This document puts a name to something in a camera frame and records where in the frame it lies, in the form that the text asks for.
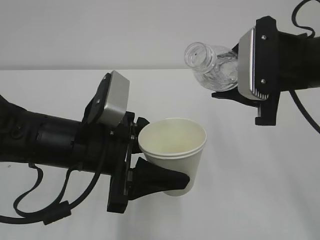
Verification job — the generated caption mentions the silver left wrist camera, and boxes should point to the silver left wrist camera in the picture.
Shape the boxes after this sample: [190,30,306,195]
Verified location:
[97,70,130,127]

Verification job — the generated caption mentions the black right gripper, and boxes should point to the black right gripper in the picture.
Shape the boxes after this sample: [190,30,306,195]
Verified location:
[211,16,308,126]

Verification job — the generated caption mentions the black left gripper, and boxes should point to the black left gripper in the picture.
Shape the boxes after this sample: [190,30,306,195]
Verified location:
[106,111,190,213]

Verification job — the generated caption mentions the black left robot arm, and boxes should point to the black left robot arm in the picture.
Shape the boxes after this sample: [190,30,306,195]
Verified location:
[0,71,190,213]

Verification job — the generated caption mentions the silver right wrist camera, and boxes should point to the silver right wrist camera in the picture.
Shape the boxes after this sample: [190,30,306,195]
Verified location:
[237,27,269,101]

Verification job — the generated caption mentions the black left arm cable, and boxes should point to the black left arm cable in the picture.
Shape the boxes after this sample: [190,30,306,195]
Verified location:
[0,144,108,226]

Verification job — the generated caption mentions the clear water bottle green label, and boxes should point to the clear water bottle green label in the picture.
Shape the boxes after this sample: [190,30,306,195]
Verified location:
[184,42,238,92]

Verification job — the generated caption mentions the white paper cup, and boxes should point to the white paper cup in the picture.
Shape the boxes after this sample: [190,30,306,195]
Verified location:
[137,117,207,197]

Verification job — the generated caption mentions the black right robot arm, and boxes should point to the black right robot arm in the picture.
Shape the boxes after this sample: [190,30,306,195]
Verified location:
[211,16,320,126]

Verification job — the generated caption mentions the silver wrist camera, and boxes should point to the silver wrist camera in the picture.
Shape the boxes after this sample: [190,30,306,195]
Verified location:
[97,70,130,127]
[237,27,269,101]

